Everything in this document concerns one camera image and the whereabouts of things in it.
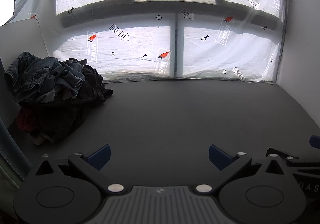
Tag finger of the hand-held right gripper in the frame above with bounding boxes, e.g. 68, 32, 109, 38
266, 147, 300, 167
309, 135, 320, 149

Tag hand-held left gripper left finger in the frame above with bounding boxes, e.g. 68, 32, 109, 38
34, 143, 126, 194

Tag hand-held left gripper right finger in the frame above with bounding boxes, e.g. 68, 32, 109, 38
195, 144, 288, 194

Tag black garment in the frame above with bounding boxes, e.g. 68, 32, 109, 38
15, 58, 114, 143

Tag red cloth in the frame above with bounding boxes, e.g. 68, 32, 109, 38
16, 108, 38, 133

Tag printed translucent plastic sheet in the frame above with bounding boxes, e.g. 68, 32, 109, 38
7, 0, 287, 85

